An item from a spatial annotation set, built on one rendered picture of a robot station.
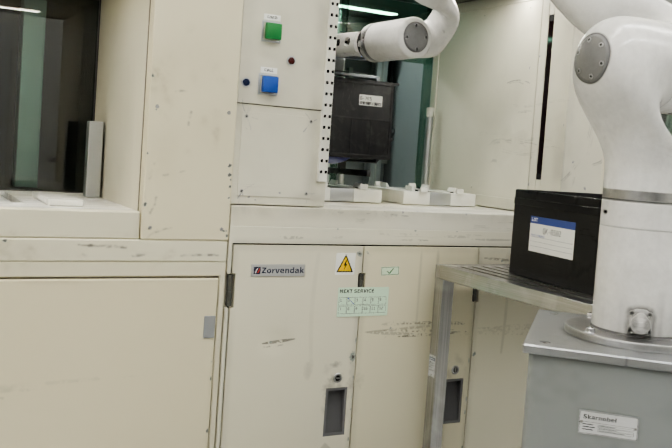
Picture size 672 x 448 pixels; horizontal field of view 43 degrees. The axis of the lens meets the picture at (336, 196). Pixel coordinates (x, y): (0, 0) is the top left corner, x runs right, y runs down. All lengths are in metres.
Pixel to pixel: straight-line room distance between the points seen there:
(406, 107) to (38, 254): 1.49
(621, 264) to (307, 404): 0.81
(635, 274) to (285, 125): 0.77
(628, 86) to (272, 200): 0.79
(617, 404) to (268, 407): 0.81
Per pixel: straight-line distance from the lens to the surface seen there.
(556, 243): 1.66
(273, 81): 1.64
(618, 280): 1.18
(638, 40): 1.14
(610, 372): 1.12
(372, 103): 1.96
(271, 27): 1.65
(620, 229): 1.18
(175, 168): 1.59
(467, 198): 2.13
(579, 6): 1.31
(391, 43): 1.78
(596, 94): 1.15
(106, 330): 1.59
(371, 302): 1.79
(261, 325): 1.69
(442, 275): 1.82
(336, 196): 1.94
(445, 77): 2.38
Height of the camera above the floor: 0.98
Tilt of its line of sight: 3 degrees down
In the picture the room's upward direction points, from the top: 4 degrees clockwise
